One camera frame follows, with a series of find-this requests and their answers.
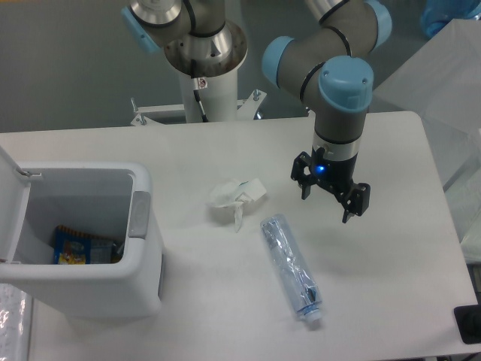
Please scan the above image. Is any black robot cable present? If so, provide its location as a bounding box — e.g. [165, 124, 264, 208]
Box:
[189, 59, 209, 123]

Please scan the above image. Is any blue snack wrapper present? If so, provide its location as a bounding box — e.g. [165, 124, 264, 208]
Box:
[53, 225, 124, 265]

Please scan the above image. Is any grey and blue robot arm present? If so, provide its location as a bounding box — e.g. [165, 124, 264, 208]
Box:
[121, 1, 392, 220]

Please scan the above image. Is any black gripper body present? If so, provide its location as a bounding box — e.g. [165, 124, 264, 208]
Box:
[302, 150, 358, 200]

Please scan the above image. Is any blue water jug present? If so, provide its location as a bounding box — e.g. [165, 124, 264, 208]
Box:
[420, 0, 480, 38]

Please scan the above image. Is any white trash can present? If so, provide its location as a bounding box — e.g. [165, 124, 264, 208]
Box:
[1, 152, 162, 317]

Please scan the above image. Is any black device at edge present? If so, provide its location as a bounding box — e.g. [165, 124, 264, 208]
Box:
[454, 305, 480, 344]

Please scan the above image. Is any translucent plastic box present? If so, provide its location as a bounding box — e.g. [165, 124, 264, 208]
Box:
[374, 20, 480, 245]

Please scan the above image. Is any white bracket with bolts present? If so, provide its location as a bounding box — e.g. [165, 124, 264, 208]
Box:
[130, 89, 267, 126]

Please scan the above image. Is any white paper trash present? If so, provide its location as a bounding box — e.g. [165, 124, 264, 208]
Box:
[208, 178, 267, 233]

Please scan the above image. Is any crushed clear plastic bottle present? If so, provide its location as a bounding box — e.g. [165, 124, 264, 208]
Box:
[260, 214, 322, 326]

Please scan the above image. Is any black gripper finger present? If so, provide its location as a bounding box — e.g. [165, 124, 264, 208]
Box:
[341, 183, 371, 223]
[291, 152, 312, 199]

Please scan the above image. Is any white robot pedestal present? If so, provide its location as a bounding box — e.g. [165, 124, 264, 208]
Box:
[163, 20, 249, 124]

